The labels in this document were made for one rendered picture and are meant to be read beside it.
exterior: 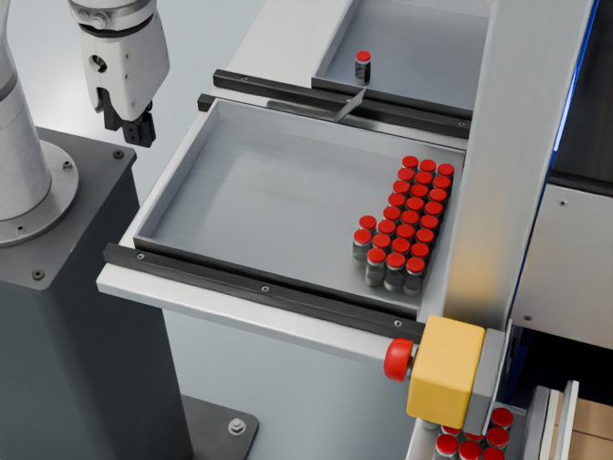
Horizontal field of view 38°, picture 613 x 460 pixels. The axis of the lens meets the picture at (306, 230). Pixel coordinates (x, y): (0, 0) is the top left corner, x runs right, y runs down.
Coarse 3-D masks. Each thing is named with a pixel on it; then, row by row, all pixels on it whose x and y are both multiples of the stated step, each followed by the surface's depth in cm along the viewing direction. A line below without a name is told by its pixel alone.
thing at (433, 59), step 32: (352, 0) 136; (384, 0) 141; (416, 0) 140; (448, 0) 138; (480, 0) 136; (352, 32) 136; (384, 32) 136; (416, 32) 136; (448, 32) 136; (480, 32) 136; (320, 64) 126; (352, 64) 131; (384, 64) 131; (416, 64) 131; (448, 64) 131; (480, 64) 131; (352, 96) 124; (384, 96) 122; (416, 96) 126; (448, 96) 126
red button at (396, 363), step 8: (392, 344) 83; (400, 344) 83; (408, 344) 83; (392, 352) 82; (400, 352) 82; (408, 352) 82; (384, 360) 83; (392, 360) 82; (400, 360) 82; (408, 360) 83; (384, 368) 83; (392, 368) 82; (400, 368) 82; (408, 368) 84; (392, 376) 83; (400, 376) 82
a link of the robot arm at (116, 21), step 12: (144, 0) 85; (156, 0) 88; (72, 12) 85; (84, 12) 84; (96, 12) 84; (108, 12) 84; (120, 12) 84; (132, 12) 84; (144, 12) 85; (96, 24) 84; (108, 24) 84; (120, 24) 85; (132, 24) 85
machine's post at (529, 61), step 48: (528, 0) 59; (576, 0) 58; (528, 48) 62; (576, 48) 60; (480, 96) 66; (528, 96) 64; (480, 144) 69; (528, 144) 68; (480, 192) 73; (528, 192) 71; (480, 240) 77; (528, 240) 76; (480, 288) 82
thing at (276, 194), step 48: (192, 144) 116; (240, 144) 120; (288, 144) 120; (336, 144) 120; (384, 144) 117; (432, 144) 115; (192, 192) 114; (240, 192) 114; (288, 192) 114; (336, 192) 114; (384, 192) 114; (144, 240) 105; (192, 240) 109; (240, 240) 109; (288, 240) 109; (336, 240) 109; (336, 288) 100; (384, 288) 104
